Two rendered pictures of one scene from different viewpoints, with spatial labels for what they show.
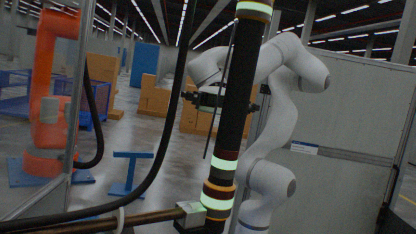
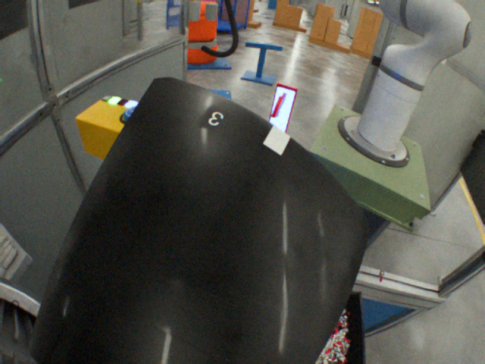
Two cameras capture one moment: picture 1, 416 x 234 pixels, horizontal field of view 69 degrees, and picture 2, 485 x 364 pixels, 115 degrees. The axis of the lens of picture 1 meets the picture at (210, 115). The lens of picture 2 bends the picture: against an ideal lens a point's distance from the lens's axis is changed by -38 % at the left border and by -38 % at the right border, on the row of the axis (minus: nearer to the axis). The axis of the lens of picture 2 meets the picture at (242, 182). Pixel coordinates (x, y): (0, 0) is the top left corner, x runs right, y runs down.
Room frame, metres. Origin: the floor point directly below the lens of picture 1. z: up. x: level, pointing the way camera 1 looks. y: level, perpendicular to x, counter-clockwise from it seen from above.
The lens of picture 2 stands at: (0.47, -0.06, 1.30)
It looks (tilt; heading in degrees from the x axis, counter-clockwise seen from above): 45 degrees down; 15
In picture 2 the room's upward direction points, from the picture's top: 10 degrees clockwise
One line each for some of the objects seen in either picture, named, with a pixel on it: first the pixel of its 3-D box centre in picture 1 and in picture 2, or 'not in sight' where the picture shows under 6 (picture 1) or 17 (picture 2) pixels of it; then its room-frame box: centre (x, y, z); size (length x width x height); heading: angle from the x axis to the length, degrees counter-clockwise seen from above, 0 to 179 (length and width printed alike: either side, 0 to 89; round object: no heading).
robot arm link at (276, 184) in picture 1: (266, 195); (428, 39); (1.04, -0.25, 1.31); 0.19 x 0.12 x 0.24; 50
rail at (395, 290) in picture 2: not in sight; (289, 260); (0.75, -0.11, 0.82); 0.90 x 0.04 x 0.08; 92
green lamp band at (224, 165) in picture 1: (224, 161); not in sight; (0.39, -0.03, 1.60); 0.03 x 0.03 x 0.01
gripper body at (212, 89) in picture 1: (219, 99); not in sight; (0.68, -0.01, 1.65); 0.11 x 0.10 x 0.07; 2
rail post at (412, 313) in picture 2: not in sight; (356, 336); (0.77, -0.54, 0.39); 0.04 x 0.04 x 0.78; 2
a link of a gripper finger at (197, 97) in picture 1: (192, 98); not in sight; (0.60, 0.04, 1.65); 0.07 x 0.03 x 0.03; 2
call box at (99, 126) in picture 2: not in sight; (121, 133); (0.74, 0.28, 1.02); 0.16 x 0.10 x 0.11; 92
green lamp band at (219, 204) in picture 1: (217, 197); not in sight; (0.39, -0.03, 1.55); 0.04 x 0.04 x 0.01
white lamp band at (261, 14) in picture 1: (252, 16); not in sight; (0.39, -0.03, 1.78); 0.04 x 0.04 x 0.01
